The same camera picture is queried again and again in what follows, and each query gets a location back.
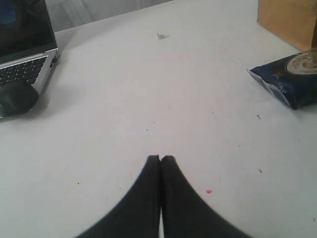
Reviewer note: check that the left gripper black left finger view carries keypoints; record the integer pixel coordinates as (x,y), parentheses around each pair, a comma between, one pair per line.
(137,214)

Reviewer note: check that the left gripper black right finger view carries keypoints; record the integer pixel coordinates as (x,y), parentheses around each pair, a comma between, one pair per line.
(184,213)

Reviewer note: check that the brown paper bag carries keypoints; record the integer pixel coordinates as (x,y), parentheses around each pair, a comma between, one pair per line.
(293,21)

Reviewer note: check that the black computer mouse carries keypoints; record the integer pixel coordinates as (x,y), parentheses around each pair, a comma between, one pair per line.
(16,98)

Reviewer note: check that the spaghetti packet blue orange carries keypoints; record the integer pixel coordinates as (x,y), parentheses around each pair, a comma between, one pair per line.
(291,80)

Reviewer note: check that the small white paper scrap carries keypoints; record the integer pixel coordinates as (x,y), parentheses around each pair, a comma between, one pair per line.
(162,36)

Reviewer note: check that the silver laptop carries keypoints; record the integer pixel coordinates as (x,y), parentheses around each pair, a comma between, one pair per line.
(28,48)

